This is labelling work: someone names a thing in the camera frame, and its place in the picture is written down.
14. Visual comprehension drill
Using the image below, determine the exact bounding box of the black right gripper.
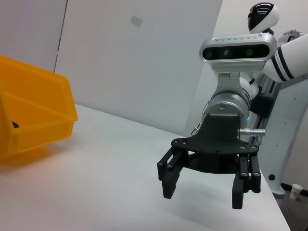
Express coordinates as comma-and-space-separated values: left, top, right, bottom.
157, 115, 262, 209

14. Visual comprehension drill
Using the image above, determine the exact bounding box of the white paper cup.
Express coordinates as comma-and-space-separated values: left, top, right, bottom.
290, 183, 303, 200

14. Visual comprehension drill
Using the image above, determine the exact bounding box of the white robot head black visor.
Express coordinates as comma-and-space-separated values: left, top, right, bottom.
247, 2, 280, 34

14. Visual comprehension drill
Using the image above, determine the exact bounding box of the yellow plastic bin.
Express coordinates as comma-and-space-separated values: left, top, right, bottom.
0, 55, 78, 167

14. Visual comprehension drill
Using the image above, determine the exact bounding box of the right gripper connector cable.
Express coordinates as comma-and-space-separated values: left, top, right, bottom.
193, 123, 267, 144

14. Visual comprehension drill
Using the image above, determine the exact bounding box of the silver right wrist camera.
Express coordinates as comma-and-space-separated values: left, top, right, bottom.
199, 33, 278, 93

